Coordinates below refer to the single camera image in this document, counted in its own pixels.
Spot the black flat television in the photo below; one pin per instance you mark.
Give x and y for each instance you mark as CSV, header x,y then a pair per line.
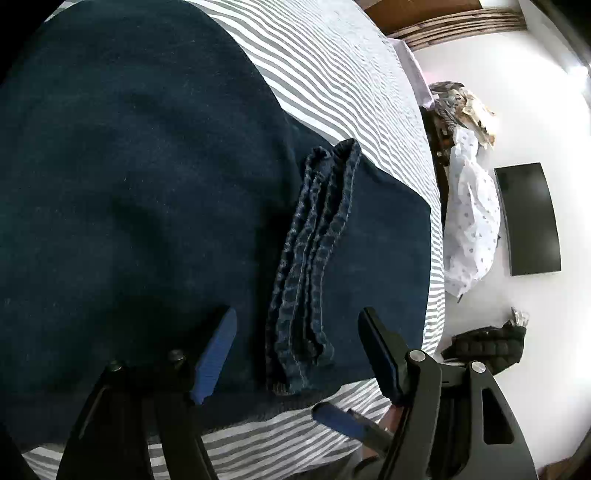
x,y
528,217

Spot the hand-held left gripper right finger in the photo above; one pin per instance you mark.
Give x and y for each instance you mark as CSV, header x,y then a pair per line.
x,y
381,355

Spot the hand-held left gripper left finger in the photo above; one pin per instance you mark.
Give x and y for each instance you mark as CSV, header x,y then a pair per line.
x,y
214,360

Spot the pile of folded bedding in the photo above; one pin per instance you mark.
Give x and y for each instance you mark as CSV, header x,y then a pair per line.
x,y
466,108

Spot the dark wooden cabinet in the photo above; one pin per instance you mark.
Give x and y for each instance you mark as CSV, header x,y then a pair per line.
x,y
438,147

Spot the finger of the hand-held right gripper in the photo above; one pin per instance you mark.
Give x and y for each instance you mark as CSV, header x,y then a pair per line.
x,y
337,417

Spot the brown wooden door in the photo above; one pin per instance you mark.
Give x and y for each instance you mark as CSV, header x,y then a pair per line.
x,y
415,7

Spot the white dotted cloth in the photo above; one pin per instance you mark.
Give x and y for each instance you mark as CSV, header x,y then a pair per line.
x,y
473,217

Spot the dark blue denim pants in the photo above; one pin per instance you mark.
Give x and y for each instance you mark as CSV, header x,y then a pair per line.
x,y
115,184

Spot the black quilted jacket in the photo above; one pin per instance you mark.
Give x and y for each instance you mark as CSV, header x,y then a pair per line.
x,y
489,344

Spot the light purple cloth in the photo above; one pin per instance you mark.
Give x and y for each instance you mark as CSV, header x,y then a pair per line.
x,y
413,69

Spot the wooden headboard frame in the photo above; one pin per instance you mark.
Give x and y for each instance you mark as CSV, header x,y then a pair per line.
x,y
461,30

